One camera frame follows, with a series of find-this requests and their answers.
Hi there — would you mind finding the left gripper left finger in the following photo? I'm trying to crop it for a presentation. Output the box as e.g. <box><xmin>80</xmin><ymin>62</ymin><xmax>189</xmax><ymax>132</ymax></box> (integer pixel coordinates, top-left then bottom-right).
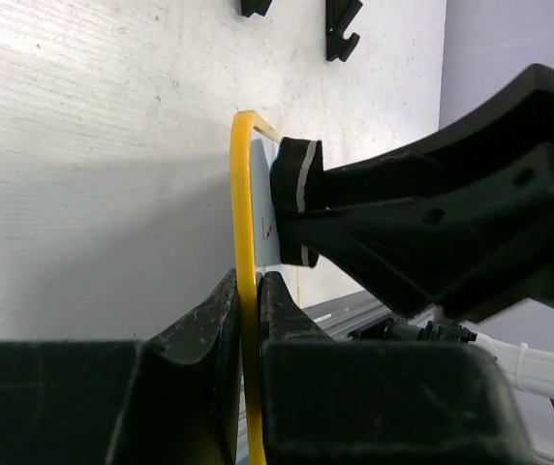
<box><xmin>0</xmin><ymin>272</ymin><xmax>241</xmax><ymax>464</ymax></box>

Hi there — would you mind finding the black bone-shaped eraser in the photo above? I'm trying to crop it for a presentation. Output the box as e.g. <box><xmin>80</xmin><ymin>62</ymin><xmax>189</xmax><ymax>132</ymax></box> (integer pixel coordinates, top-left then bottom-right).
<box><xmin>269</xmin><ymin>138</ymin><xmax>323</xmax><ymax>267</ymax></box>

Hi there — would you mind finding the wire whiteboard stand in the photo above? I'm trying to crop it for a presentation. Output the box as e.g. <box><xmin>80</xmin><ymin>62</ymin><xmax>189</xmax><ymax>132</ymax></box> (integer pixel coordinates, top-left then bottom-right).
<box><xmin>237</xmin><ymin>0</ymin><xmax>363</xmax><ymax>62</ymax></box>

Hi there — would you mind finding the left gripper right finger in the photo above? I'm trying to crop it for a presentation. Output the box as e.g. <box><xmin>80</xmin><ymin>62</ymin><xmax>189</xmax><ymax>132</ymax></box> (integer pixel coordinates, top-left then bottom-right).
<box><xmin>259</xmin><ymin>271</ymin><xmax>535</xmax><ymax>464</ymax></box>

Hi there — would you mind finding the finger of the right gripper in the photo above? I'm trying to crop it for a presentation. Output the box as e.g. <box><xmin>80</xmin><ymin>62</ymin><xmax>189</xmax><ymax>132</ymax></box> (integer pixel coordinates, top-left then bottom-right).
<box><xmin>314</xmin><ymin>64</ymin><xmax>554</xmax><ymax>213</ymax></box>
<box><xmin>286</xmin><ymin>142</ymin><xmax>554</xmax><ymax>324</ymax></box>

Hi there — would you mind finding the yellow framed whiteboard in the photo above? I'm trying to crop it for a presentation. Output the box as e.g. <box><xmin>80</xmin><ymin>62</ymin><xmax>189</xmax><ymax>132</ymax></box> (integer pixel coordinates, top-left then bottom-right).
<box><xmin>230</xmin><ymin>110</ymin><xmax>300</xmax><ymax>464</ymax></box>

